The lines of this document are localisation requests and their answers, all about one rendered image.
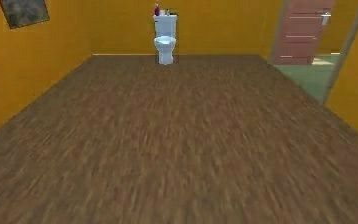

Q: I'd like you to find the white toilet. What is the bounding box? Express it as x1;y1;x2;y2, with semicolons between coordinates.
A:
152;14;179;66

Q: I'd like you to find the reddish brown room door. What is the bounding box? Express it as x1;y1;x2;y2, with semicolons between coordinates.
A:
272;0;337;66

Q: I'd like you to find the white door handle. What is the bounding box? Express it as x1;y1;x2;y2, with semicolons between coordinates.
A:
320;11;332;27

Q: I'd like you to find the grey framed wall picture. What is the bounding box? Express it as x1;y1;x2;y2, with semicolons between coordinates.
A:
0;0;51;30

